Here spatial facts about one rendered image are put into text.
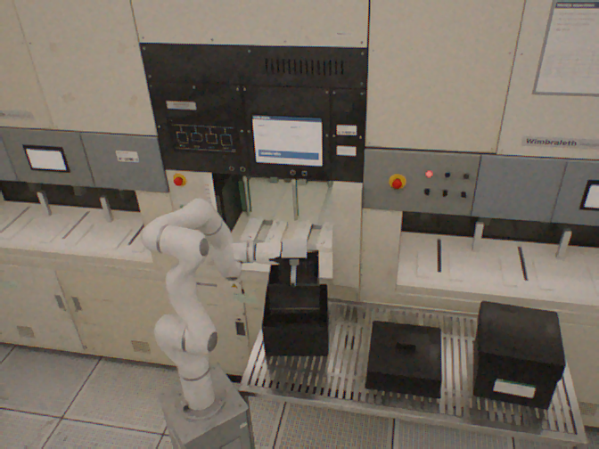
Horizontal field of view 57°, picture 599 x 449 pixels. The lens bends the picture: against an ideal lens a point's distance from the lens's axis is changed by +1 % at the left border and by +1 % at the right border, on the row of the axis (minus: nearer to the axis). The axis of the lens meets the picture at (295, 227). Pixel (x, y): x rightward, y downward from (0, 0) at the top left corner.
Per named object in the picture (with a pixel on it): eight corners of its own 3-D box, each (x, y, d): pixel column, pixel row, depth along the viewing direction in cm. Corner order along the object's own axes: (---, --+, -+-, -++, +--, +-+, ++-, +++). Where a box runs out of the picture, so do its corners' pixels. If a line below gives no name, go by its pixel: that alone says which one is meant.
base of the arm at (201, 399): (188, 428, 206) (181, 397, 196) (169, 395, 219) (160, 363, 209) (233, 404, 214) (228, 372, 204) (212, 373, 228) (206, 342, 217)
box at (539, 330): (471, 396, 213) (480, 352, 199) (471, 343, 236) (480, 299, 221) (551, 412, 206) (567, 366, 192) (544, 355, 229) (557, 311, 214)
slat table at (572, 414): (253, 493, 263) (237, 389, 220) (282, 392, 311) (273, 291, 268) (542, 548, 238) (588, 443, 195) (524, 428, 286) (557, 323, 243)
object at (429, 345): (365, 388, 218) (365, 366, 211) (371, 335, 242) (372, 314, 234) (440, 399, 213) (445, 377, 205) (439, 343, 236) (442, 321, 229)
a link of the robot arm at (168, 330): (200, 384, 200) (190, 338, 186) (157, 371, 206) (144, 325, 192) (216, 360, 209) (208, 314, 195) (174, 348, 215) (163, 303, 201)
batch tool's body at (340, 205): (203, 385, 318) (133, 47, 207) (249, 280, 394) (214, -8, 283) (354, 407, 301) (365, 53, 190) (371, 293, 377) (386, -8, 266)
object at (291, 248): (274, 288, 246) (269, 231, 228) (319, 288, 245) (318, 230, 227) (270, 326, 226) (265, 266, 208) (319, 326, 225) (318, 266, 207)
